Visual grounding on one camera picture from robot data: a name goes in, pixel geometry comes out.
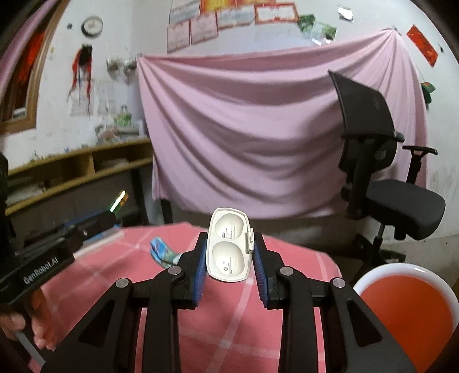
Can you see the orange bin with white rim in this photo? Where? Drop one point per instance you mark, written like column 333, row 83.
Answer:
column 412, row 315

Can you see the pink cloth backdrop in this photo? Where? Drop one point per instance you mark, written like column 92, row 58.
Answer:
column 251, row 125

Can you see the red black hanging ornament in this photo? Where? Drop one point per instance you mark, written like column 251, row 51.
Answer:
column 84, row 61

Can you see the person's left hand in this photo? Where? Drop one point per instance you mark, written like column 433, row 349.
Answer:
column 45, row 322

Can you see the wooden wall shelf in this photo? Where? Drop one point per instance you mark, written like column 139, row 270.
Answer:
column 71, row 168

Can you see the pink checked tablecloth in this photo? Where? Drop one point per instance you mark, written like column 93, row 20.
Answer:
column 222, row 322

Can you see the white plastic blister tray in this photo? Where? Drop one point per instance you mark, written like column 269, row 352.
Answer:
column 229, row 260

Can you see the paper wall calendar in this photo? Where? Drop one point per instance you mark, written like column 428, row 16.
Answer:
column 93, row 98

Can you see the green jar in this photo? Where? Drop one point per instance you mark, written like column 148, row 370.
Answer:
column 123, row 115

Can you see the green photo print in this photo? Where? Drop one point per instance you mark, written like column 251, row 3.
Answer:
column 306, row 24
column 324, row 32

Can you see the light blue snack wrapper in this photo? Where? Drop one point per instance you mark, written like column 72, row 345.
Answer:
column 163, row 251

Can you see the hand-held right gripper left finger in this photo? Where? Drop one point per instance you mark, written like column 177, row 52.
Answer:
column 199, row 281

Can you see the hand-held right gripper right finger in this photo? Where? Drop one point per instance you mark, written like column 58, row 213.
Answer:
column 260, row 278

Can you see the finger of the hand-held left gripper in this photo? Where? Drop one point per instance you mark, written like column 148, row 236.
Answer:
column 86, row 226

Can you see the row of wall certificates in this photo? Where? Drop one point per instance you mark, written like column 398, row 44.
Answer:
column 204, row 27

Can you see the red wall paper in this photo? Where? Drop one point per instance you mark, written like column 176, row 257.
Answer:
column 423, row 45

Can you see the wooden window frame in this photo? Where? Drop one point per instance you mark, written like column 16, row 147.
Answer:
column 34, row 89

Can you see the black office chair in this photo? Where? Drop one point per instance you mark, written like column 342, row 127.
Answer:
column 401, row 201

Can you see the round wall clock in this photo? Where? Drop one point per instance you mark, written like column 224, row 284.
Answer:
column 92, row 25

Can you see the green hanging decoration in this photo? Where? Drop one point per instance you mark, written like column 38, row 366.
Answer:
column 427, row 91

